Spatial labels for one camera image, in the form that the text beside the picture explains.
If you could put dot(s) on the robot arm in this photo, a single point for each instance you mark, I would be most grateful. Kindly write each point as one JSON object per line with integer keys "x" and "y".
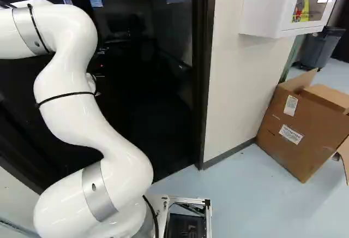
{"x": 68, "y": 128}

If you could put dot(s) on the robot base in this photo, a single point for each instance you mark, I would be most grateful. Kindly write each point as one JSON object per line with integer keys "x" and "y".
{"x": 188, "y": 216}

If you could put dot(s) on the black framed glass door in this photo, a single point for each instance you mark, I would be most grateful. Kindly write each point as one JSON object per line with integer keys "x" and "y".
{"x": 152, "y": 85}

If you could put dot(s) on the open brown cardboard box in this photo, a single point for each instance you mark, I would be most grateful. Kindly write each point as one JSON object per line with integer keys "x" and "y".
{"x": 302, "y": 128}

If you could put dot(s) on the dark grey trash bin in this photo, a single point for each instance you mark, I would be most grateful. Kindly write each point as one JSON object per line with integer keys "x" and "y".
{"x": 319, "y": 47}

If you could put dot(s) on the white wall cabinet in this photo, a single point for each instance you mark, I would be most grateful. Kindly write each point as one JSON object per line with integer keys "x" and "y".
{"x": 286, "y": 3}

